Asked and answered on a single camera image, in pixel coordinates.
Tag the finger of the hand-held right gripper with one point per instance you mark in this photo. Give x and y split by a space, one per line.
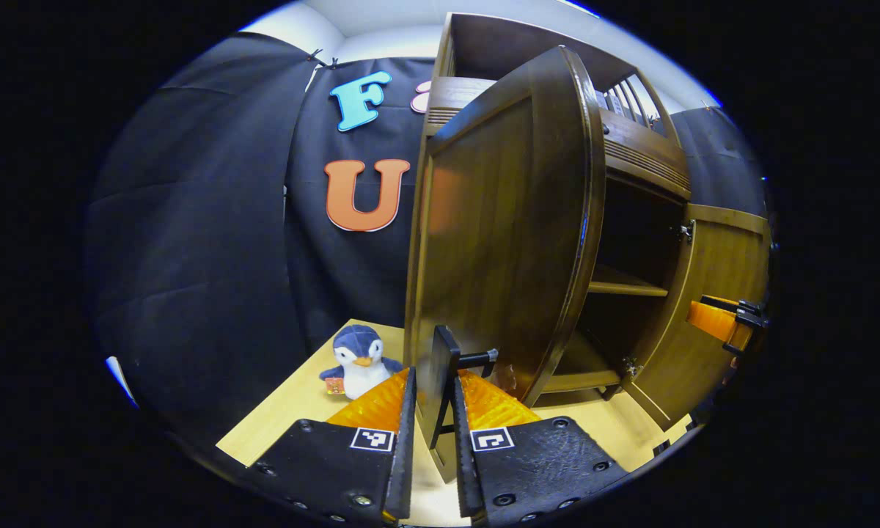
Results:
711 321

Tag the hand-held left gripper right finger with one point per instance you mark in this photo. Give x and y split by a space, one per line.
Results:
463 469

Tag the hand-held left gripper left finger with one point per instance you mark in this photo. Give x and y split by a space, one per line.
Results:
403 469

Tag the wooden shoe cabinet door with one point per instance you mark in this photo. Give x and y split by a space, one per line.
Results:
499 235
711 264

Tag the wooden double-door shoe cabinet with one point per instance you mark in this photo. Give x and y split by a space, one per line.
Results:
645 161

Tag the wooden inner shelf board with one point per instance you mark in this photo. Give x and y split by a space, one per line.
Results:
623 287

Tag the penguin plush toy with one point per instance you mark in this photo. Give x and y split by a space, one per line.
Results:
359 363

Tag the black backdrop cloth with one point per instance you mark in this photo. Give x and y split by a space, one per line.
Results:
315 279
726 161
191 242

